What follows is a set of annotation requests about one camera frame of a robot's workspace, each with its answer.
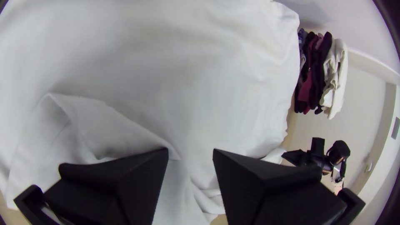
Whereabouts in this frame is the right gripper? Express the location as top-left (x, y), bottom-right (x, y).
top-left (281, 149), bottom-right (332, 174)

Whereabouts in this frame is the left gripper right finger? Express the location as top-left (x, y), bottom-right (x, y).
top-left (212, 148), bottom-right (348, 225)

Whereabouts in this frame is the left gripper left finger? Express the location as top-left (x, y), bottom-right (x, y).
top-left (43, 147), bottom-right (170, 225)

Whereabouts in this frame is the white t-shirt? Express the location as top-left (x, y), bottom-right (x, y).
top-left (0, 0), bottom-right (301, 225)

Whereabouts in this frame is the pile of folded clothes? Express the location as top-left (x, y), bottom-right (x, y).
top-left (293, 28), bottom-right (349, 121)

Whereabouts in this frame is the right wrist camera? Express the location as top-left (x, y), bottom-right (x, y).
top-left (311, 137), bottom-right (326, 157)

